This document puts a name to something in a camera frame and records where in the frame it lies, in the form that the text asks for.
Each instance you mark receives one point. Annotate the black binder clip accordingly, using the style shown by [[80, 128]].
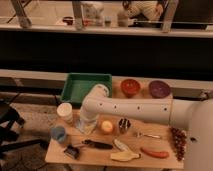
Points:
[[72, 152]]

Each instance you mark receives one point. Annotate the person in striped shirt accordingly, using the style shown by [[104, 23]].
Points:
[[145, 10]]

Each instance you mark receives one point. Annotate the green plastic tray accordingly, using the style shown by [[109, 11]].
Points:
[[78, 85]]

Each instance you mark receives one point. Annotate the bunch of dark red grapes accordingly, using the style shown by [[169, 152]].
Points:
[[179, 142]]

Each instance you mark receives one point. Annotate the orange round fruit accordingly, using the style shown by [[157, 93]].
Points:
[[107, 127]]

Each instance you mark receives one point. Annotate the white cylindrical container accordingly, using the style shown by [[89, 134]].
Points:
[[64, 111]]

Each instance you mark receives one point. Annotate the black office chair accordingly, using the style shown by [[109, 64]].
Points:
[[8, 137]]

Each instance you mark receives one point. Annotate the orange carrot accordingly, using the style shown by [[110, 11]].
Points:
[[155, 154]]

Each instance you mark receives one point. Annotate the red bowl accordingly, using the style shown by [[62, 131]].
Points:
[[130, 87]]

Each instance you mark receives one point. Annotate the purple bowl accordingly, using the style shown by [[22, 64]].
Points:
[[159, 89]]

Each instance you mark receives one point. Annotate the black handled brush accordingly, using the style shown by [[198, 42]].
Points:
[[96, 144]]

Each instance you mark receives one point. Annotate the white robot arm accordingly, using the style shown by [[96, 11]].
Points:
[[194, 116]]

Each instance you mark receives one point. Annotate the blue plastic cup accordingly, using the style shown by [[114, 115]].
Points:
[[58, 133]]

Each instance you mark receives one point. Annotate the white spoon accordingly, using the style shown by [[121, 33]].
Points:
[[120, 145]]

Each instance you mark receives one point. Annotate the light blue towel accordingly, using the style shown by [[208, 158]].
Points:
[[78, 125]]

